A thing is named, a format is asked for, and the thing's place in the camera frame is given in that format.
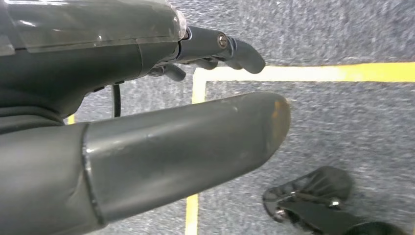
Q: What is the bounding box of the yellow floor tape square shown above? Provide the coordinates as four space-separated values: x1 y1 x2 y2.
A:
66 61 415 235

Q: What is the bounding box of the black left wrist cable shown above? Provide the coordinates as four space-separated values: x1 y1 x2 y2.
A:
111 83 121 118

